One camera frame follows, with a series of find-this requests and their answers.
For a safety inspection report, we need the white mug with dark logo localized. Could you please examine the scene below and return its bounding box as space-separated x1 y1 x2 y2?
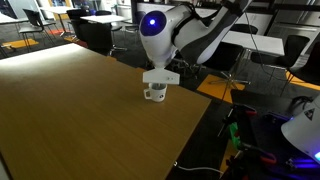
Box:
143 82 168 103

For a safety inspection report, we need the thin black hanging cable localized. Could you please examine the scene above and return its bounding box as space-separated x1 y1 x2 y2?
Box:
244 12 285 82

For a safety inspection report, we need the black robot cart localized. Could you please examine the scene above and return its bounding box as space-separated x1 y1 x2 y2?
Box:
219 88 320 180

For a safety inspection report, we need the red handled clamp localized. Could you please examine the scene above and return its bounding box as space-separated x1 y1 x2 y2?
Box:
244 146 278 167
231 103 258 118

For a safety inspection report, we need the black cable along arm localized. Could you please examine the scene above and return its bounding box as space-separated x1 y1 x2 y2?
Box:
171 2 214 42

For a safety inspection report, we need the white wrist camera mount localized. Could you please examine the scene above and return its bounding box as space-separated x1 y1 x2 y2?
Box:
142 67 181 86

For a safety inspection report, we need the white cable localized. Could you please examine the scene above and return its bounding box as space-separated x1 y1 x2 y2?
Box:
175 163 225 176

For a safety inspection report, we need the green clamp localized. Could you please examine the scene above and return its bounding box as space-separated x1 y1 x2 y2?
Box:
227 121 243 150

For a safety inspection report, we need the white table with metal legs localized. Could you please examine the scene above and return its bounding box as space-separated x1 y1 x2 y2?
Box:
0 12 30 51
39 5 78 34
79 14 130 54
220 29 286 84

